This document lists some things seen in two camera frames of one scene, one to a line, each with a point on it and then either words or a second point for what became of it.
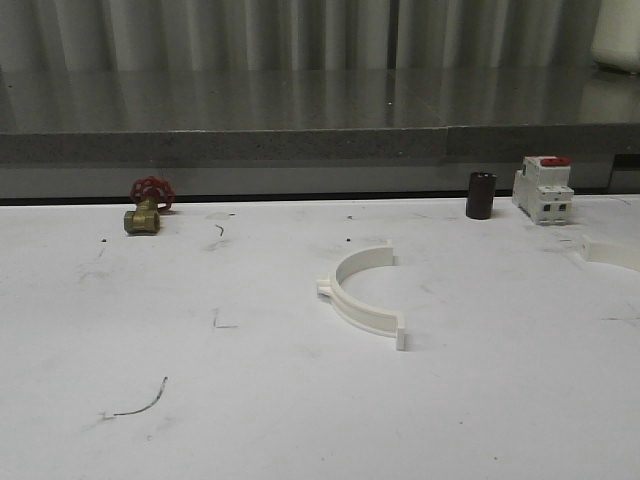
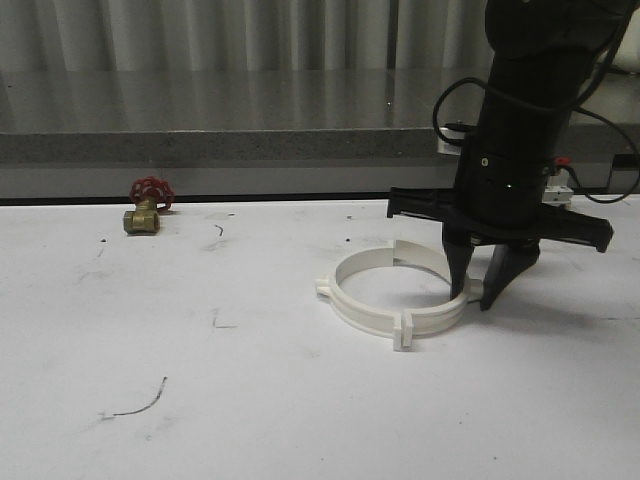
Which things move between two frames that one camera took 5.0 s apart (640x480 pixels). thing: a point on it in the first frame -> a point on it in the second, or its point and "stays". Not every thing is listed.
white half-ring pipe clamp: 610,253 -> 408,326
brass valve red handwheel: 151,195 stays
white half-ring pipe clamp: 379,321 stays
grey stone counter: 92,133 stays
